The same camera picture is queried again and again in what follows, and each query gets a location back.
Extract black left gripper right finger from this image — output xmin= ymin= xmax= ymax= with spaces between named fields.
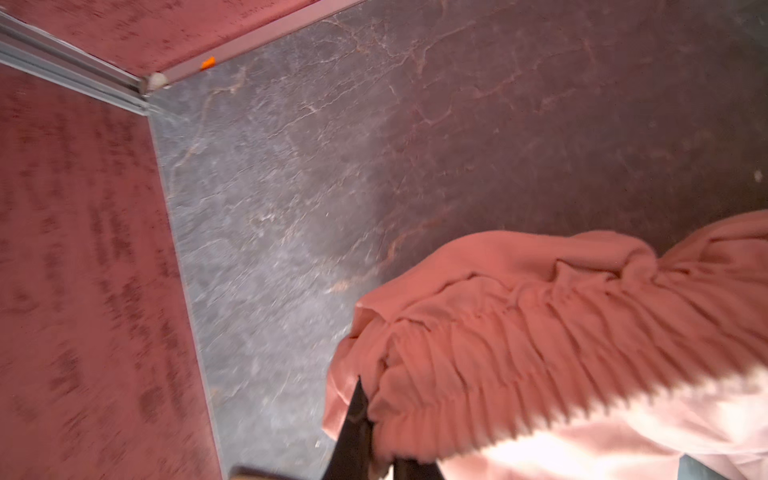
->
xmin=393 ymin=459 xmax=444 ymax=480

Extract aluminium corner post left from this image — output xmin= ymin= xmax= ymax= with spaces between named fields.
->
xmin=1 ymin=12 xmax=151 ymax=116

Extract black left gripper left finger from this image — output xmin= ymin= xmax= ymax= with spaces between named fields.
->
xmin=322 ymin=380 xmax=375 ymax=480

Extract pink shorts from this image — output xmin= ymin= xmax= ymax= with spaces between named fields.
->
xmin=323 ymin=211 xmax=767 ymax=479

